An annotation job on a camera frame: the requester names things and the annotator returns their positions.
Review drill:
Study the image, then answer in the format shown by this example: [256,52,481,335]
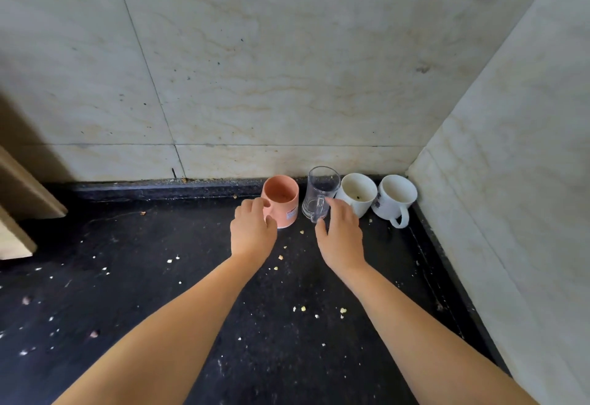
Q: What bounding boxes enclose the person's left hand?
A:
[230,197,278,263]

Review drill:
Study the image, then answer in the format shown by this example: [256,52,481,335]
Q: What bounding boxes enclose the person's right hand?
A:
[315,197,367,276]

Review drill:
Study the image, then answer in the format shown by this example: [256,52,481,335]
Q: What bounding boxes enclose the pink plastic cup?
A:
[261,175,300,229]

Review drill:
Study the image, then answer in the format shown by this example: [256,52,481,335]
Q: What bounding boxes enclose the clear glass mug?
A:
[302,166,341,224]

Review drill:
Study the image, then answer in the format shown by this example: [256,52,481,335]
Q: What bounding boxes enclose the person's right forearm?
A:
[329,261,540,405]

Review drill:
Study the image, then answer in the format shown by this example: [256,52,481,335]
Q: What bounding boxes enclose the person's left forearm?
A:
[53,253,273,405]

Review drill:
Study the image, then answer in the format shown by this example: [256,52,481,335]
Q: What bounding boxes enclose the plain white cup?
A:
[335,173,378,219]

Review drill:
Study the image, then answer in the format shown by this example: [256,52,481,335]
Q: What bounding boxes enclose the scattered pale food crumbs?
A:
[0,195,351,359]

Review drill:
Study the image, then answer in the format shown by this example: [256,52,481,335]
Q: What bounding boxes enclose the white floral print mug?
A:
[371,175,418,229]

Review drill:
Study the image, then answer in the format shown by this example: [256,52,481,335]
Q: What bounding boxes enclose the large light wooden board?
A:
[0,144,68,221]

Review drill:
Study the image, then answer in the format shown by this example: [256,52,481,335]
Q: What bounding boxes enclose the small light wooden board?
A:
[0,204,37,261]

